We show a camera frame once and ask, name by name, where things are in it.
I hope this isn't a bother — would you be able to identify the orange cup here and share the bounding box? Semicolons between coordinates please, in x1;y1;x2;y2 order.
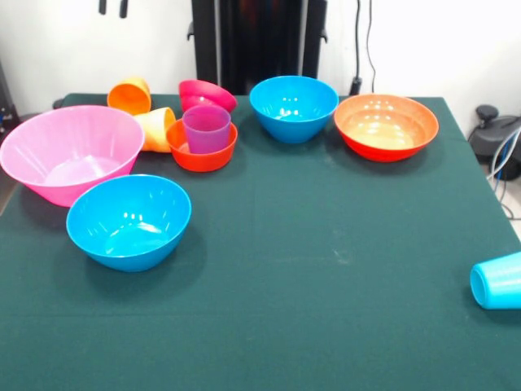
107;76;152;116

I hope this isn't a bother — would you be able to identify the small crimson bowl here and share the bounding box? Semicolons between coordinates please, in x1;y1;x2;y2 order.
178;79;238;114

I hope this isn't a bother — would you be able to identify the yellow cup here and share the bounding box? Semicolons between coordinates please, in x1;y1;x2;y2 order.
133;106;177;154

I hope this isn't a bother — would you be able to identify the purple cup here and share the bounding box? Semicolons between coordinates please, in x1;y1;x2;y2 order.
182;104;232;155

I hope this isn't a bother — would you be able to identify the large pink bowl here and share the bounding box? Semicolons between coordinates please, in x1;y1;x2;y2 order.
0;104;146;208

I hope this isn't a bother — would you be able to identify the small orange bowl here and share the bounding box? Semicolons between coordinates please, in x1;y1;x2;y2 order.
165;118;239;173

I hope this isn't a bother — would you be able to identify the blue bowl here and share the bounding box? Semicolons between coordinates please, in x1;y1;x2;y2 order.
66;174;193;273
248;75;339;144

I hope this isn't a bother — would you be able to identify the large orange bowl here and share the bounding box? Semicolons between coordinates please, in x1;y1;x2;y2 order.
334;93;440;163

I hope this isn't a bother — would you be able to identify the light blue cup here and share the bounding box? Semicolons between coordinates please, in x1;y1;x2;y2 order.
469;251;521;310

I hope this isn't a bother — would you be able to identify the black equipment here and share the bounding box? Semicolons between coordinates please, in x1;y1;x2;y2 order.
0;60;18;135

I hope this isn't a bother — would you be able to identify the dark green table cloth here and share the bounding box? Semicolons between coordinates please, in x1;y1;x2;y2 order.
0;93;521;391

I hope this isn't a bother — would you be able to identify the black wall cable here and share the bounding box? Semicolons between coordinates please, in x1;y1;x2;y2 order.
349;0;390;99

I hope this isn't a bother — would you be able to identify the blue cable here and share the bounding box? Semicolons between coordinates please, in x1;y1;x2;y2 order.
490;130;521;181

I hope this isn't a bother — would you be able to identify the white cable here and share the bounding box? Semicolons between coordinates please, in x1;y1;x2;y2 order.
486;125;521;221

